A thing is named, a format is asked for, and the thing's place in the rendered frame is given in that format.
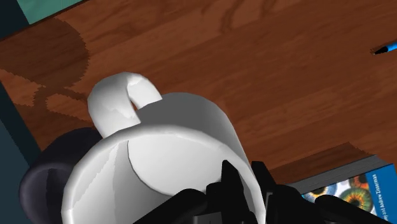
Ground white mug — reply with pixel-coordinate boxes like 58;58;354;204
60;71;267;224

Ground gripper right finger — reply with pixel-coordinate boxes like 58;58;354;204
251;160;389;224

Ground dark purple cup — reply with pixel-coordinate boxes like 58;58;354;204
18;127;104;224

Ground blue pen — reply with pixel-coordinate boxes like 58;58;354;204
372;41;397;55

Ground brown wooden table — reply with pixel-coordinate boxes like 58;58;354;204
0;0;397;184

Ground blue book with eye pictures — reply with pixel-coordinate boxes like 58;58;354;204
285;154;397;224

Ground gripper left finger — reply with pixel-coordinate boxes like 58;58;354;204
133;159;259;224

